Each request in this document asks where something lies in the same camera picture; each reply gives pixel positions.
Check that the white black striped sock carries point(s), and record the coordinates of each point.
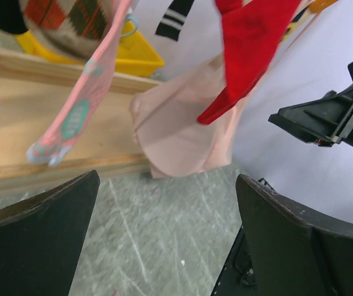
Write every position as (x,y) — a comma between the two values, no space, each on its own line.
(171,23)

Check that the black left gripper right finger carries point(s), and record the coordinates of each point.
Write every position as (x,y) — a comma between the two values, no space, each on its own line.
(295,250)

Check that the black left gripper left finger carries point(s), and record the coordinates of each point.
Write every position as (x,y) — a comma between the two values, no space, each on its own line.
(41,238)

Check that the wooden hanger rack frame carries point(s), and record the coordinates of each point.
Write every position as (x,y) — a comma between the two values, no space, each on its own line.
(32,91)

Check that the pink patterned sock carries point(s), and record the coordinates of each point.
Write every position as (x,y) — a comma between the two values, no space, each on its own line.
(85,97)

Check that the red sock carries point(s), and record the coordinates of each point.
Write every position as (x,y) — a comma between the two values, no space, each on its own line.
(251,35)

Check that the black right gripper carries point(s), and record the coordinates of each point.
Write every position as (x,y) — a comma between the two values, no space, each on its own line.
(326,121)

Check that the argyle patterned knit sock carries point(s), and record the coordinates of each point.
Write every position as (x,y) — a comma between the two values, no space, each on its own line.
(69,28)

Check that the yellow plastic tray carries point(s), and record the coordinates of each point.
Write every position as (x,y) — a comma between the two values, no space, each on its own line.
(135,56)

